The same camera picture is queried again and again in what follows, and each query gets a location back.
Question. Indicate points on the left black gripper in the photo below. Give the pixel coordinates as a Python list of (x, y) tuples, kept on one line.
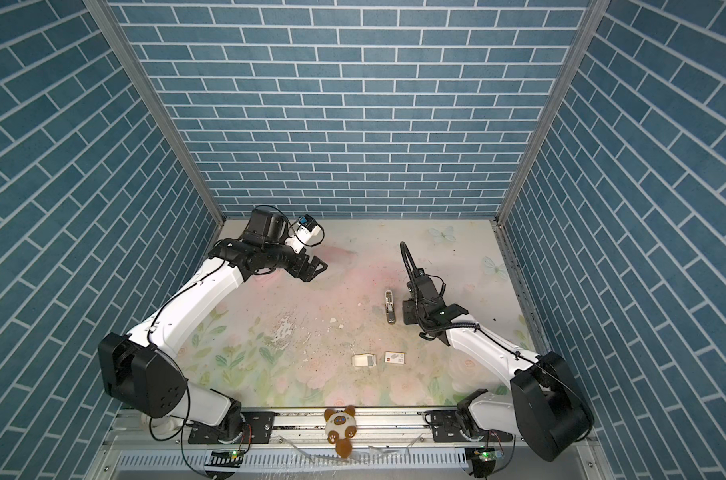
[(310, 271)]

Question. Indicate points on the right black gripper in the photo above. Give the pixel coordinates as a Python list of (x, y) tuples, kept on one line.
[(407, 310)]

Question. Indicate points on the beige mini stapler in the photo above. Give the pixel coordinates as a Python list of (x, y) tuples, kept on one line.
[(390, 307)]

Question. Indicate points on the staple box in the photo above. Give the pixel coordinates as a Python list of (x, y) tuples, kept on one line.
[(394, 357)]

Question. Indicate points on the staple box tray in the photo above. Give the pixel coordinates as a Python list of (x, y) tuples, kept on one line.
[(366, 360)]

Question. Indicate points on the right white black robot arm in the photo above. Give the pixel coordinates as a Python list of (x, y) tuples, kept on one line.
[(547, 409)]

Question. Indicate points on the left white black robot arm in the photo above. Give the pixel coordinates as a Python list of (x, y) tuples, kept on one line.
[(139, 368)]

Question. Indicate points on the panda plush toy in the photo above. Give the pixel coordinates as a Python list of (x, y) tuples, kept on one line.
[(340, 429)]

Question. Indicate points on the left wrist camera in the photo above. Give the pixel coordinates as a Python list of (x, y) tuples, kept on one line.
[(304, 233)]

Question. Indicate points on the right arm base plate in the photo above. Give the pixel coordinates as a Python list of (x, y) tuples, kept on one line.
[(453, 426)]

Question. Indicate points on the aluminium front rail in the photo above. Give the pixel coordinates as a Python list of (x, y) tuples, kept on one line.
[(305, 427)]

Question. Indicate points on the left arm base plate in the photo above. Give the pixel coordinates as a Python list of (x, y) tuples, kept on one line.
[(254, 427)]

